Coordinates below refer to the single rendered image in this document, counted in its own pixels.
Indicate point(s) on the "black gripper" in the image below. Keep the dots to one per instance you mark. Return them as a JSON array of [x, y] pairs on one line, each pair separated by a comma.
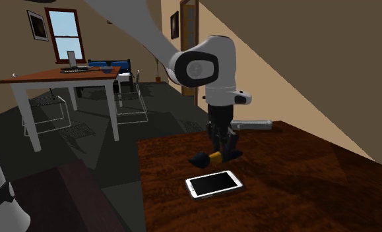
[[220, 115]]

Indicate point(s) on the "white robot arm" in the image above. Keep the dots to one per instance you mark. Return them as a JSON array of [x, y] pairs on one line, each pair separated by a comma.
[[221, 69]]

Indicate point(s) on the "black brush with yellow band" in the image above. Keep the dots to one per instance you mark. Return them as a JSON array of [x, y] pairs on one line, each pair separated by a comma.
[[201, 159]]

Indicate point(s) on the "grey remote control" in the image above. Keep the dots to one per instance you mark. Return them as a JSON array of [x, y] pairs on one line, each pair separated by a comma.
[[253, 124]]

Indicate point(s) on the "white smartphone with black screen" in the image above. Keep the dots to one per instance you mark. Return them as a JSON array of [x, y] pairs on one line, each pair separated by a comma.
[[213, 183]]

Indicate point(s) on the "dark wooden table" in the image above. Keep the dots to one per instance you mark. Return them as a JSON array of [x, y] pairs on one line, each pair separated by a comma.
[[293, 180]]

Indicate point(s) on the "small potted plant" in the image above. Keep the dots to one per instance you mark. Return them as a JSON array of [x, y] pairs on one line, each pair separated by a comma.
[[158, 78]]

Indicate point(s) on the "brown wooden door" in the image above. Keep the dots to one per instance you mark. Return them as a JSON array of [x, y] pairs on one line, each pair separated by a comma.
[[189, 29]]

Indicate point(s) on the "blue cushioned bench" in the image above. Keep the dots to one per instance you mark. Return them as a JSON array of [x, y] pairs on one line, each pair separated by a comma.
[[121, 65]]

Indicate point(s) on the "dark maroon robot stand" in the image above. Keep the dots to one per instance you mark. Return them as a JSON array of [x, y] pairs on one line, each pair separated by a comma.
[[68, 199]]

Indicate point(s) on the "brown table with white legs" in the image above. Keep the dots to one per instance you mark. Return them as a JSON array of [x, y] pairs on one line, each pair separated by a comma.
[[54, 76]]

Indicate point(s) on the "black framed dark wall picture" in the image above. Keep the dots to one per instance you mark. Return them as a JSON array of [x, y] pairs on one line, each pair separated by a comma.
[[174, 25]]

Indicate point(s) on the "window with dark red frame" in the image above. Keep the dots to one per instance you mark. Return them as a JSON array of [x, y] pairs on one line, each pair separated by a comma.
[[65, 32]]

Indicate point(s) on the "white framed dark wall picture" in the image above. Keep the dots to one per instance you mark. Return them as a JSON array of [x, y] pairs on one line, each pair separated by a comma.
[[38, 25]]

